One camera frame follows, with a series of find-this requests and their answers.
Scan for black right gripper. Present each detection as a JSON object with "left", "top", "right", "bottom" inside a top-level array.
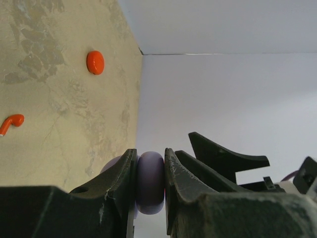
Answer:
[{"left": 189, "top": 132, "right": 317, "bottom": 196}]

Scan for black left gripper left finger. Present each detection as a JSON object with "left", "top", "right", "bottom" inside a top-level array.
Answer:
[{"left": 0, "top": 149, "right": 137, "bottom": 238}]

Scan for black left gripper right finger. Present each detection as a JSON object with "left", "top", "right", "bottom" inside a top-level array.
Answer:
[{"left": 165, "top": 148, "right": 317, "bottom": 238}]

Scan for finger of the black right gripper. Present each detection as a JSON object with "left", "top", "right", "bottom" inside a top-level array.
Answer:
[{"left": 175, "top": 150, "right": 248, "bottom": 192}]

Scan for purple earbud charging case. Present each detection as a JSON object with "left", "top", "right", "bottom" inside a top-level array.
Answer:
[{"left": 100, "top": 151, "right": 166, "bottom": 220}]

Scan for orange earbud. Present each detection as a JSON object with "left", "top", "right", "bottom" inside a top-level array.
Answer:
[{"left": 0, "top": 114, "right": 25, "bottom": 137}]

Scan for orange round cap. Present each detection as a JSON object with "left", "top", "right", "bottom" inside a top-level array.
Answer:
[{"left": 86, "top": 51, "right": 105, "bottom": 75}]

